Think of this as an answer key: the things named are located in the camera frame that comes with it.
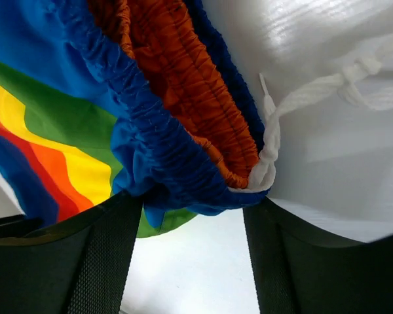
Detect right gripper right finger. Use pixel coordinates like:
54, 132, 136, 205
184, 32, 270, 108
243, 199, 393, 313

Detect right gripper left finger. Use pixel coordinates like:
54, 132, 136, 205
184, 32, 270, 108
0, 192, 142, 313

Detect rainbow striped shorts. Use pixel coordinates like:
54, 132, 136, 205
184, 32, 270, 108
0, 0, 393, 239

